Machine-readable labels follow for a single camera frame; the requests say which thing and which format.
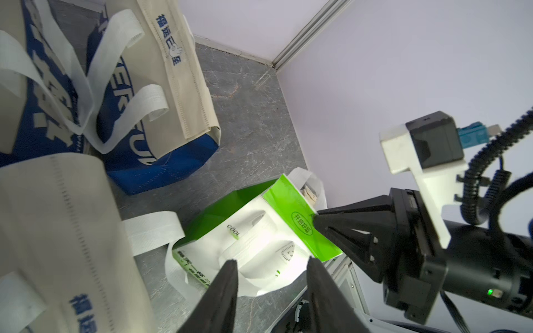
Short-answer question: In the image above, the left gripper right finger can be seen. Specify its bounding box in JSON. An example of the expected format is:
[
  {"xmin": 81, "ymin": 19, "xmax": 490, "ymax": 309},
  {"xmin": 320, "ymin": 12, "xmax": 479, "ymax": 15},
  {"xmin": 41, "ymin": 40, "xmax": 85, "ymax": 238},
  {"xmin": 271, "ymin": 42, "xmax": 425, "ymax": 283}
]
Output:
[{"xmin": 307, "ymin": 258, "xmax": 369, "ymax": 333}]

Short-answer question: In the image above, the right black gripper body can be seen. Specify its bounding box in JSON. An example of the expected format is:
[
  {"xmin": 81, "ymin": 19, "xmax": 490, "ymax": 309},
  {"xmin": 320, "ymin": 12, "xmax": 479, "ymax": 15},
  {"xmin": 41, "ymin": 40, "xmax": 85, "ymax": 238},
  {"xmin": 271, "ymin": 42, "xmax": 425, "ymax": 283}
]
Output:
[{"xmin": 383, "ymin": 189, "xmax": 532, "ymax": 324}]

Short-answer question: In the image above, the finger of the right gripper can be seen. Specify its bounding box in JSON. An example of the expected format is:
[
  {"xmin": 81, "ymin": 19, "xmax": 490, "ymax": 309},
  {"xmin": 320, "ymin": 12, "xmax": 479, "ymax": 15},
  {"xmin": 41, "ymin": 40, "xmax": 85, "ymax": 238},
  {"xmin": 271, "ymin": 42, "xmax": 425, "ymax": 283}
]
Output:
[
  {"xmin": 313, "ymin": 195, "xmax": 393, "ymax": 233},
  {"xmin": 323, "ymin": 226, "xmax": 396, "ymax": 283}
]

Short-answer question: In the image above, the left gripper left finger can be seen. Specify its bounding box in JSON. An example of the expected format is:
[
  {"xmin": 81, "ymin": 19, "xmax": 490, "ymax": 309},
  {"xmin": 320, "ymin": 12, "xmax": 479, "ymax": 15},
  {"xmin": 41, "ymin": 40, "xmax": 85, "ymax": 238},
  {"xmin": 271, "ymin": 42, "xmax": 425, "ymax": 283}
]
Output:
[{"xmin": 178, "ymin": 259, "xmax": 238, "ymax": 333}]

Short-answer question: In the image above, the green white takeout bag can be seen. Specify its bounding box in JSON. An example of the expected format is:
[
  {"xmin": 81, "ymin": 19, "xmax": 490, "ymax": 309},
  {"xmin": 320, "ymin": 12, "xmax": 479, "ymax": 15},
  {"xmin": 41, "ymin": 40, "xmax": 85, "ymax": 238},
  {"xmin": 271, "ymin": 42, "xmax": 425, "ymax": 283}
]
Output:
[{"xmin": 165, "ymin": 168, "xmax": 342, "ymax": 301}]

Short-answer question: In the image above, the blue beige tote bag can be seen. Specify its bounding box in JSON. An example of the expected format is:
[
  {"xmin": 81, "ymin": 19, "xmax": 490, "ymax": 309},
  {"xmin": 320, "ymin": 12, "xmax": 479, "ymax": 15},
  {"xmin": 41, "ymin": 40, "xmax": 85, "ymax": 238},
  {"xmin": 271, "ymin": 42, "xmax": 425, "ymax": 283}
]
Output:
[{"xmin": 1, "ymin": 153, "xmax": 184, "ymax": 332}]

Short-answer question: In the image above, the back right blue tote bag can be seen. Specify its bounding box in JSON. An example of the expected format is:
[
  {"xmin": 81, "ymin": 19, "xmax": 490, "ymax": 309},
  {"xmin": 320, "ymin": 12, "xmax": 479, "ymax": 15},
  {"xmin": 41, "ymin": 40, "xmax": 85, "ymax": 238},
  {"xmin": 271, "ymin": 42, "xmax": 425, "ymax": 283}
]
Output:
[{"xmin": 87, "ymin": 1, "xmax": 222, "ymax": 195}]

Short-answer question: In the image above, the back left blue tote bag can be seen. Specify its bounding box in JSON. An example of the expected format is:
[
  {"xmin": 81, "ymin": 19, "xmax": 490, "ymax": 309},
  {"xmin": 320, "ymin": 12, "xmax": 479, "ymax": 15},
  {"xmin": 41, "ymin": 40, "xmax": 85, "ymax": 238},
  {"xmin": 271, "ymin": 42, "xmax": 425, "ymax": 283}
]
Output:
[{"xmin": 1, "ymin": 1, "xmax": 89, "ymax": 166}]

